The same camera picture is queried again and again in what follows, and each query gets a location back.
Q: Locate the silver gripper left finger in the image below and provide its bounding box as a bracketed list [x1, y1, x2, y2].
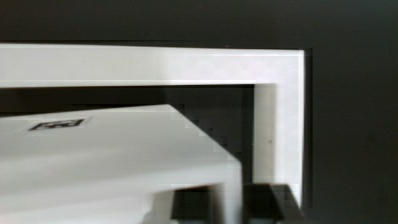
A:
[171, 186, 212, 224]

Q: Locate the white L-shaped fence wall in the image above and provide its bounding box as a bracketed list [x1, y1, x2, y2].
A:
[0, 44, 306, 197]

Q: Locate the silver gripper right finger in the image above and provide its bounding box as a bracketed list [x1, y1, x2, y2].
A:
[244, 184, 310, 224]

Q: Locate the white drawer cabinet box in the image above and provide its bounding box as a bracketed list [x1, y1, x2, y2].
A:
[0, 105, 242, 224]

